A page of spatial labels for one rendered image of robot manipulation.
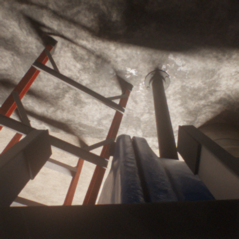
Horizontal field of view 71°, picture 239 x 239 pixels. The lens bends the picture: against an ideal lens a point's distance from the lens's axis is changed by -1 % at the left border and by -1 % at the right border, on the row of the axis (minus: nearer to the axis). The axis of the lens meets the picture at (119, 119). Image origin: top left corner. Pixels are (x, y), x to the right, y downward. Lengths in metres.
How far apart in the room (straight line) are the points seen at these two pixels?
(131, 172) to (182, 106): 0.91
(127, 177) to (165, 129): 0.44
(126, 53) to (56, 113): 0.63
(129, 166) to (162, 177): 0.04
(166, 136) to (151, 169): 0.38
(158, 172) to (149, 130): 0.97
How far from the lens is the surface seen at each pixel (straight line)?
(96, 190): 0.63
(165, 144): 0.58
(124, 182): 0.20
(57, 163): 1.15
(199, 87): 1.04
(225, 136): 1.17
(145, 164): 0.24
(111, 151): 0.37
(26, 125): 0.64
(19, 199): 0.95
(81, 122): 1.21
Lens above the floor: 0.85
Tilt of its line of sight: 49 degrees down
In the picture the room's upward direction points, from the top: 172 degrees counter-clockwise
